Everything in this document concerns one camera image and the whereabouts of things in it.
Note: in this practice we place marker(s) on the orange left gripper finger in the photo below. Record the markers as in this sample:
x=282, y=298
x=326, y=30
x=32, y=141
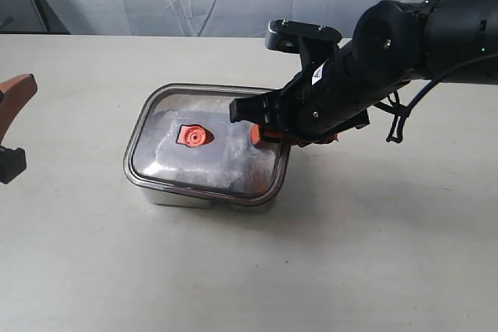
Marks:
x=13, y=163
x=16, y=92

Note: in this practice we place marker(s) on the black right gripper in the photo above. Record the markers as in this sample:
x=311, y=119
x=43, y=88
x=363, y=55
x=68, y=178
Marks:
x=330, y=94

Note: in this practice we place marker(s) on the dark transparent lunch box lid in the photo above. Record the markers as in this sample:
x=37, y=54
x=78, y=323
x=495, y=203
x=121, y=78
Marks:
x=202, y=145

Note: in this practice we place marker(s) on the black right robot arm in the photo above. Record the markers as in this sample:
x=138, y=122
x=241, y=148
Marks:
x=393, y=44

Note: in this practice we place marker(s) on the stainless steel lunch box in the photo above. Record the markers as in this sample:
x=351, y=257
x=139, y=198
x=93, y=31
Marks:
x=210, y=203

